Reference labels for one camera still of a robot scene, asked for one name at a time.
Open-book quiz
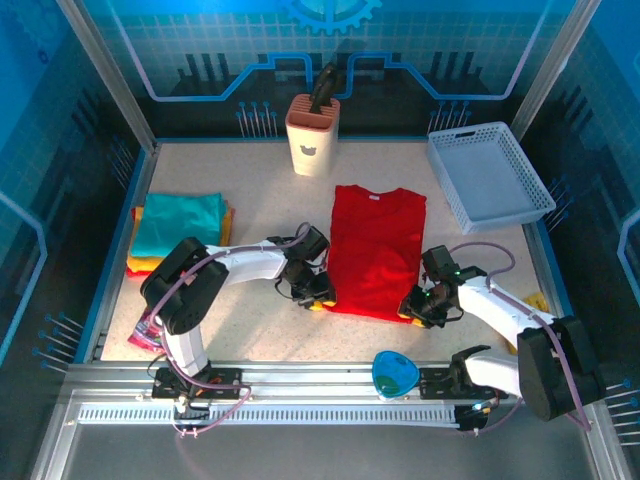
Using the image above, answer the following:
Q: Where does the white slotted cable duct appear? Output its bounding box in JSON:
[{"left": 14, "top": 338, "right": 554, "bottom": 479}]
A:
[{"left": 77, "top": 404, "right": 461, "bottom": 426}]

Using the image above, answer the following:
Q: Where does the black knife handle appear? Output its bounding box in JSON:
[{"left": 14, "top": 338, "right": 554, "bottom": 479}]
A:
[{"left": 309, "top": 62, "right": 346, "bottom": 115}]

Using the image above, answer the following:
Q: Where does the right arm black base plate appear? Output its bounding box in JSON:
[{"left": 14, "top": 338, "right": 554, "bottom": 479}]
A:
[{"left": 418, "top": 367, "right": 509, "bottom": 401}]

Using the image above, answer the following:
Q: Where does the white perforated plastic basket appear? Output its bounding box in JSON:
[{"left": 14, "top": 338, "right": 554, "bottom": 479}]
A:
[{"left": 426, "top": 121, "right": 557, "bottom": 236}]

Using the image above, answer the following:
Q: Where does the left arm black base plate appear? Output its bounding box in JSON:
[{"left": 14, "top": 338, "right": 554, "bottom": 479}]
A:
[{"left": 149, "top": 367, "right": 246, "bottom": 401}]

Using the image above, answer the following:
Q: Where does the colourful snack packet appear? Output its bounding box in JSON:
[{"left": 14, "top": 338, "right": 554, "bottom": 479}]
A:
[{"left": 127, "top": 307, "right": 166, "bottom": 354}]

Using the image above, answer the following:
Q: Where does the blue green round object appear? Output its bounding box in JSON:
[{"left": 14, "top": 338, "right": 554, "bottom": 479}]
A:
[{"left": 372, "top": 349, "right": 420, "bottom": 403}]

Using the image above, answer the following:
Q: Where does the aluminium frame post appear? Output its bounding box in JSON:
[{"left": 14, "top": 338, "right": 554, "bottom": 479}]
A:
[
  {"left": 512, "top": 0, "right": 604, "bottom": 134},
  {"left": 54, "top": 0, "right": 161, "bottom": 151}
]

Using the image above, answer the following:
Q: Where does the cream knife block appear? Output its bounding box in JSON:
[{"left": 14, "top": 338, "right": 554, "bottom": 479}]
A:
[{"left": 284, "top": 93, "right": 342, "bottom": 179}]

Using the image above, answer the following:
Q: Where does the aluminium rail frame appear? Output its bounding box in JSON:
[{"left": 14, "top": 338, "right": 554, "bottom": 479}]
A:
[{"left": 29, "top": 359, "right": 631, "bottom": 480}]

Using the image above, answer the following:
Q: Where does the red folded t-shirt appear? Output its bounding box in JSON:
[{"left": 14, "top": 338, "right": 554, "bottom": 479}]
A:
[{"left": 125, "top": 207, "right": 154, "bottom": 279}]

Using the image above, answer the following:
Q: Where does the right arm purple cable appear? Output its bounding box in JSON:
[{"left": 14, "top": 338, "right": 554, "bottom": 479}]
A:
[{"left": 449, "top": 242, "right": 594, "bottom": 436}]

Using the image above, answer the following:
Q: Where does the red t-shirt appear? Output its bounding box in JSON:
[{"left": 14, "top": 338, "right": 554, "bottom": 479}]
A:
[
  {"left": 324, "top": 183, "right": 429, "bottom": 321},
  {"left": 125, "top": 207, "right": 154, "bottom": 279}
]

